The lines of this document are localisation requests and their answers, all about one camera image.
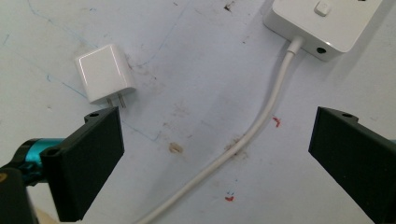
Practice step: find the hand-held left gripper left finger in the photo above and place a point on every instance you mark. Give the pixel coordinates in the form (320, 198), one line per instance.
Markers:
(84, 161)

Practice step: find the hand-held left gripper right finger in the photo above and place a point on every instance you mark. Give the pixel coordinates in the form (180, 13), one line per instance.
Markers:
(355, 155)

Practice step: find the white plug charger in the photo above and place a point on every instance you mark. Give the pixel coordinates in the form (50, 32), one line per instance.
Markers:
(102, 73)

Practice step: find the white power strip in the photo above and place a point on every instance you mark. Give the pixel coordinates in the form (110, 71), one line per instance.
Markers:
(323, 21)

